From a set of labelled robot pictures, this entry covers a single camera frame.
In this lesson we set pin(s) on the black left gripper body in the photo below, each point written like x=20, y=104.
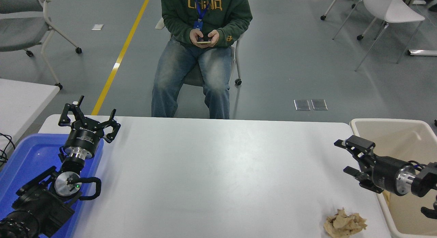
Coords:
x=83, y=137

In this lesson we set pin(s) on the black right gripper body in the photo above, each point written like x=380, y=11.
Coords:
x=385, y=174

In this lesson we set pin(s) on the tan paper ball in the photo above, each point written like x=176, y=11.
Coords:
x=344, y=224

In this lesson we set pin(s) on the gold smartphone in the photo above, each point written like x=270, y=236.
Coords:
x=203, y=42

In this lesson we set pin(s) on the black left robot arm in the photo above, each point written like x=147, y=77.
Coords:
x=41, y=205

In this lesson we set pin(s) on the person's right hand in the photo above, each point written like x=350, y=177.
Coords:
x=194, y=34

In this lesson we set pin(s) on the person's left hand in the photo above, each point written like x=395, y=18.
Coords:
x=215, y=36

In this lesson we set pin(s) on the large pale plastic bin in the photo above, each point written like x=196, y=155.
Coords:
x=392, y=135

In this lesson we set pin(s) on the white side table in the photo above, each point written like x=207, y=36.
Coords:
x=20, y=104

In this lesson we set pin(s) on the blue plastic tray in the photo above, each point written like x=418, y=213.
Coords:
x=27, y=156

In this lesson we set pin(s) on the silver floor plate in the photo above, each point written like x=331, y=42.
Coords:
x=302, y=104
x=319, y=104

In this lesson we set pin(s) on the grey padded wheeled chair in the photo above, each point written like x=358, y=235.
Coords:
x=20, y=29

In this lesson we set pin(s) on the silver metal floor bar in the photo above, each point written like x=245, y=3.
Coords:
x=423, y=53

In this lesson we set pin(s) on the person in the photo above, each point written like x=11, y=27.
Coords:
x=177, y=12

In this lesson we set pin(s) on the chair with caster legs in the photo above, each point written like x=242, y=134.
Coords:
x=323, y=17

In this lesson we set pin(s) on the white shell chair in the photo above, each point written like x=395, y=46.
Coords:
x=392, y=9

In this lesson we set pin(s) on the dark shoe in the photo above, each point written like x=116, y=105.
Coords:
x=433, y=9

